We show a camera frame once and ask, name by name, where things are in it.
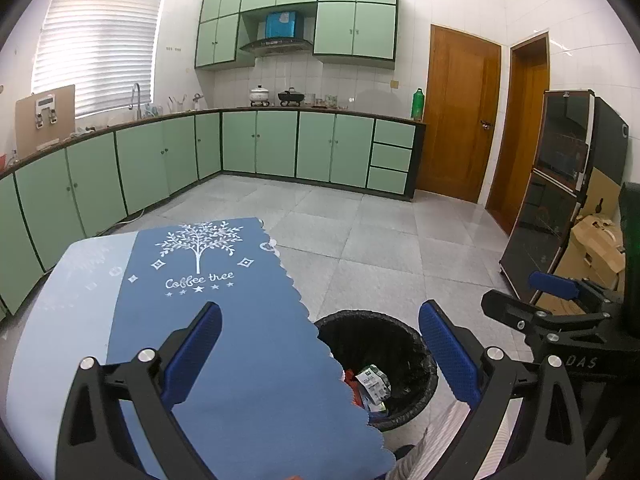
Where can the blue box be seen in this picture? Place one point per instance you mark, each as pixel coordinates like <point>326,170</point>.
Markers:
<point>282,25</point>

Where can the wooden door with frame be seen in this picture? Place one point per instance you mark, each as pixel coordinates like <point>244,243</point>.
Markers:
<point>515,135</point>

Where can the white cooking pot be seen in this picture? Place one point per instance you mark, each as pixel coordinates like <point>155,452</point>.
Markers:
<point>259,96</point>

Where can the black glass-front cabinet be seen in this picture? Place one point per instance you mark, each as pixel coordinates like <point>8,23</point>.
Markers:
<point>540,220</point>

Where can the green white carton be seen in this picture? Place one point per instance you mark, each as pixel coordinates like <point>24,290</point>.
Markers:
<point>372,382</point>

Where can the green base cabinet unit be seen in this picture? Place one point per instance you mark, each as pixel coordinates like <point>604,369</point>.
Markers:
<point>150,160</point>

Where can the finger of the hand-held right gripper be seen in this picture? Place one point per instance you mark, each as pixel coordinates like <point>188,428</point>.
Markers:
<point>552,284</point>
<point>510,310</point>

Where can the red gold paper bucket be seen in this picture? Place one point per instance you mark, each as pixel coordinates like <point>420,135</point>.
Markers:
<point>351,385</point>

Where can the white window blind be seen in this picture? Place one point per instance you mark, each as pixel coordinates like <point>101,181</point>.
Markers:
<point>95,45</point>

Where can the green wall cabinet unit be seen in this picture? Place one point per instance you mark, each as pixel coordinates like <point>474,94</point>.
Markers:
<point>355,30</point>

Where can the black wok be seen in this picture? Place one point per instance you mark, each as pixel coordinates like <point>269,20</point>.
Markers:
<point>290,97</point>

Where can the closed wooden door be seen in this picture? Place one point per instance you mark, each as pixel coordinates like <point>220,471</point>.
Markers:
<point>450,110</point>

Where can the blue tree print table mat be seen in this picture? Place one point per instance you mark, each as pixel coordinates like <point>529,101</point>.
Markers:
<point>225,320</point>

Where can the black trash bin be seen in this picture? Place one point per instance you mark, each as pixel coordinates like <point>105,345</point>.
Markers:
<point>370,330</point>

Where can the brown cardboard box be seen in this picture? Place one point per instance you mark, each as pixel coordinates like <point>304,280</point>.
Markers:
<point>27,130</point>

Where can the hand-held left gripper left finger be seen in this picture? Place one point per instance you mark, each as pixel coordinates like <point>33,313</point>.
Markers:
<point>192,355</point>

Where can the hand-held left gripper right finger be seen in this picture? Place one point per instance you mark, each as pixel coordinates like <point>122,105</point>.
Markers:
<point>450,355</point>

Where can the green plastic bottle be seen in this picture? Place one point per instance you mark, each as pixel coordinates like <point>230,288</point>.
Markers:
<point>418,105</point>

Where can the flattened cardboard boxes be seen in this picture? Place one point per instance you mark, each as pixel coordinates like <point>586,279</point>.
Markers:
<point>595,245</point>

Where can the metal kitchen faucet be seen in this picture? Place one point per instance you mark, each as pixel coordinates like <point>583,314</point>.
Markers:
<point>135,100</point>

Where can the range hood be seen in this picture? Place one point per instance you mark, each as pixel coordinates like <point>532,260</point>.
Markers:
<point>275,46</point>

